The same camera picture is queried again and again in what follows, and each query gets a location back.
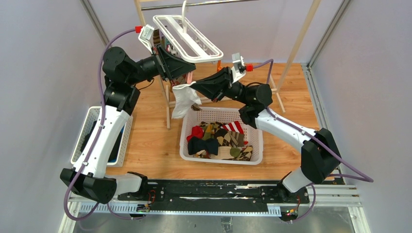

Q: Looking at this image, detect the white plastic clip hanger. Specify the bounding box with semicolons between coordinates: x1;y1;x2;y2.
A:
153;0;223;63

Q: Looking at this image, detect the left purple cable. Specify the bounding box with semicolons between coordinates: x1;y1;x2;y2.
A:
63;26;145;222

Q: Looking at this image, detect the white laundry basket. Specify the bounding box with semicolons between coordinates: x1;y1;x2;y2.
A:
180;107;264;165
70;106;133;167

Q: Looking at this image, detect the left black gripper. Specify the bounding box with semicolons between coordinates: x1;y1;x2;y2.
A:
127;44;196;86

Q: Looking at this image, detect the orange hanger clip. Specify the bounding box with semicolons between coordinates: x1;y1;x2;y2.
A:
186;72;193;84
217;60;223;72

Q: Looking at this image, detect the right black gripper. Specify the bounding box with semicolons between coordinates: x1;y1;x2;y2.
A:
189;67;250;105

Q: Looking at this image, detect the white centre laundry basket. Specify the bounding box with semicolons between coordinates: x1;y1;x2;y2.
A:
180;107;264;165

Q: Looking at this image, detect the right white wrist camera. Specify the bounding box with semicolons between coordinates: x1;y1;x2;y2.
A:
231;52;246;83

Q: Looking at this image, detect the wooden clothes rack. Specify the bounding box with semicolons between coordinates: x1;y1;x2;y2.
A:
133;0;323;130

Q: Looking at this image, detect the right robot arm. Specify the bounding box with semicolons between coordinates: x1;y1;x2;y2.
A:
189;68;342;202

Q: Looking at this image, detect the brown striped sock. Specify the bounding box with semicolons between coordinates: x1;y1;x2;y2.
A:
153;29;161;46

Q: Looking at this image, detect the white left laundry basket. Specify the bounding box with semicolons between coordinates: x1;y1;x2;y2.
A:
70;106;133;167

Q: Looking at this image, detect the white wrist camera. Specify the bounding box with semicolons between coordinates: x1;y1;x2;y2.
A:
231;52;246;83
138;24;154;54

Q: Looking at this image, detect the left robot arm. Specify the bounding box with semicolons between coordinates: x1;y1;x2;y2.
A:
60;45;196;204

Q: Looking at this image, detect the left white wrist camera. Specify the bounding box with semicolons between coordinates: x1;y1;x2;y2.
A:
138;24;154;54

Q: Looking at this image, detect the beige orange argyle sock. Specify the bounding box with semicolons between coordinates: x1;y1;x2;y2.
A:
174;75;187;85

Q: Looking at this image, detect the pile of colourful socks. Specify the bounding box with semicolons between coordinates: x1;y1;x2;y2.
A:
186;121;253;162

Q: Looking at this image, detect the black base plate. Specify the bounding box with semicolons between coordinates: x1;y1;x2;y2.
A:
113;179;309;214

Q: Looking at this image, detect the white sock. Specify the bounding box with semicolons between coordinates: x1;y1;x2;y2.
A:
172;81;202;119

